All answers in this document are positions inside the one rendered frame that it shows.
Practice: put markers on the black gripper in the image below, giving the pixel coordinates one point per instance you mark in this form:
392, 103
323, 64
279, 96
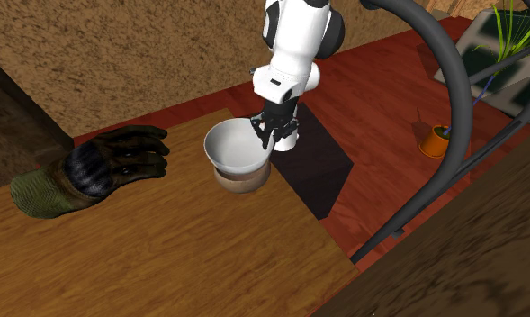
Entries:
281, 113

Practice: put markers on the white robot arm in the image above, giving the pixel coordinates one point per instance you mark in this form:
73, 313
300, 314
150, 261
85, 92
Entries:
293, 44

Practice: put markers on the white bowl with brown base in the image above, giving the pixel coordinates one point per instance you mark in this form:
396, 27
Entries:
231, 147

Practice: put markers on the dark robot stand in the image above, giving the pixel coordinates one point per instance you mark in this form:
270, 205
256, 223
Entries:
317, 175

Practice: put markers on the plant in orange pot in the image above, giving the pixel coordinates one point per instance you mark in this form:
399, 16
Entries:
433, 145

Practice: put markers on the wooden table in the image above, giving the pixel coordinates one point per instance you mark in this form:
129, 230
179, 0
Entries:
159, 254

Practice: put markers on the dark green and black glove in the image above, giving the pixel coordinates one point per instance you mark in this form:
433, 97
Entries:
93, 169

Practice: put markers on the grey rug with dark patches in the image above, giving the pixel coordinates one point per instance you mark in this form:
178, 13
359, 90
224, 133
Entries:
475, 57

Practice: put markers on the dark wooden furniture top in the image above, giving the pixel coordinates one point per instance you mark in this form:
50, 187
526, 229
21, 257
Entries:
466, 254

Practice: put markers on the grey tubular chair frame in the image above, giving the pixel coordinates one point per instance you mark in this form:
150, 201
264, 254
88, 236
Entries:
455, 87

